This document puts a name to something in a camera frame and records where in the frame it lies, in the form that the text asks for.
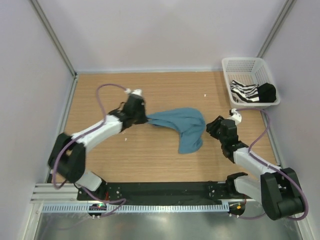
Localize teal tank top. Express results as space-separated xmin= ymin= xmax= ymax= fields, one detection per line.
xmin=147 ymin=107 xmax=206 ymax=154

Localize black white striped tank top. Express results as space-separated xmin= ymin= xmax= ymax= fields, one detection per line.
xmin=230 ymin=80 xmax=260 ymax=103

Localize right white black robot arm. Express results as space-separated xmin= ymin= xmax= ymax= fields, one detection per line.
xmin=206 ymin=116 xmax=309 ymax=220

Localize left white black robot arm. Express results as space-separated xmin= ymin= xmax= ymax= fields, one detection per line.
xmin=48 ymin=89 xmax=148 ymax=200

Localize white plastic basket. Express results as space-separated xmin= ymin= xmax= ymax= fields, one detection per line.
xmin=221 ymin=57 xmax=281 ymax=109

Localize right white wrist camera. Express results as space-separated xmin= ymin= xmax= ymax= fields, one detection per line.
xmin=228 ymin=108 xmax=242 ymax=126

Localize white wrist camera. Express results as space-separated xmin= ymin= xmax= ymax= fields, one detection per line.
xmin=228 ymin=108 xmax=242 ymax=126
xmin=124 ymin=88 xmax=143 ymax=96

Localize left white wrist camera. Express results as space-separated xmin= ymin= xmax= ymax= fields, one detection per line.
xmin=124 ymin=88 xmax=143 ymax=96

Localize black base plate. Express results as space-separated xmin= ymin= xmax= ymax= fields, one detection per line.
xmin=91 ymin=181 xmax=249 ymax=206

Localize white slotted cable duct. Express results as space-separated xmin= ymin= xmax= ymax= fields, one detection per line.
xmin=42 ymin=202 xmax=229 ymax=214

